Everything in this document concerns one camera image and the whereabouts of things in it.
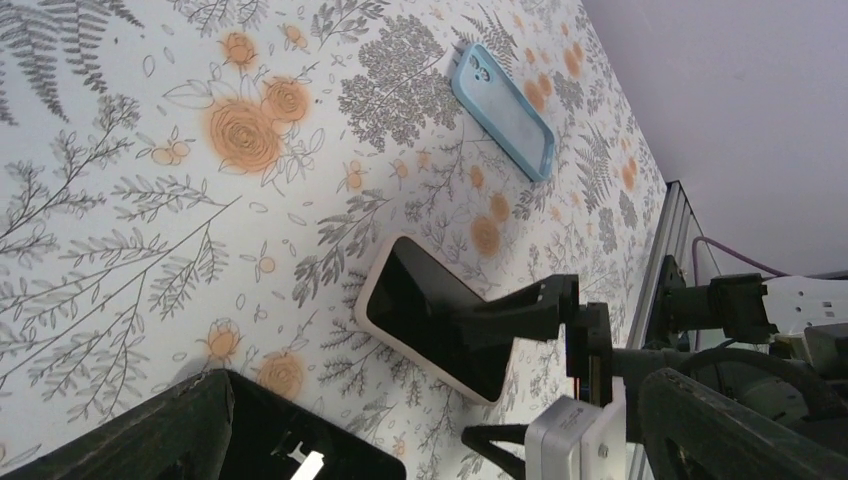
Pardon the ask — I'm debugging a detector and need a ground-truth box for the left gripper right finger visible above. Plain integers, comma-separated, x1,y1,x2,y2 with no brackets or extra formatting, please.
638,368,847,479

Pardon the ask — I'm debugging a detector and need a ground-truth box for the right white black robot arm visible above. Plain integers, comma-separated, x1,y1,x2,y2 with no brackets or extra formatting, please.
450,258,847,479

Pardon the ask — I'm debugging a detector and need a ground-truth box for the phone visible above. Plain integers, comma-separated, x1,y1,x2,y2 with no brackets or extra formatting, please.
353,234,513,405

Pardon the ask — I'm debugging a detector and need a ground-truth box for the aluminium mounting rail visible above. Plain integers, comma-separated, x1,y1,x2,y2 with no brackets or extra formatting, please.
622,180,710,480

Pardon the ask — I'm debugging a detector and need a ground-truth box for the light blue phone case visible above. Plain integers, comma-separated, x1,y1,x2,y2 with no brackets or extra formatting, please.
451,43,555,182

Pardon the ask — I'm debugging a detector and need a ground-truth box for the floral patterned table mat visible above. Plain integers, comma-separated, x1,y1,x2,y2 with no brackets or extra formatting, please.
1,1,667,479

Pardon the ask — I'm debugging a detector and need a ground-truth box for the black smartphone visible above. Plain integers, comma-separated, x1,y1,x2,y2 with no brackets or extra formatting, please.
219,372,407,480

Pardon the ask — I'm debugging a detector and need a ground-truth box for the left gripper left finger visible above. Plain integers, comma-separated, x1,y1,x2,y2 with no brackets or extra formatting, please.
2,370,234,479

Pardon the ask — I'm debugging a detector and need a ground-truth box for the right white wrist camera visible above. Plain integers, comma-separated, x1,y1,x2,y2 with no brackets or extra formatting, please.
524,377,627,480

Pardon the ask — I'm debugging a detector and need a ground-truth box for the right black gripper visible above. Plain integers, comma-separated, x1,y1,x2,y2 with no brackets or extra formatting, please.
447,274,664,480

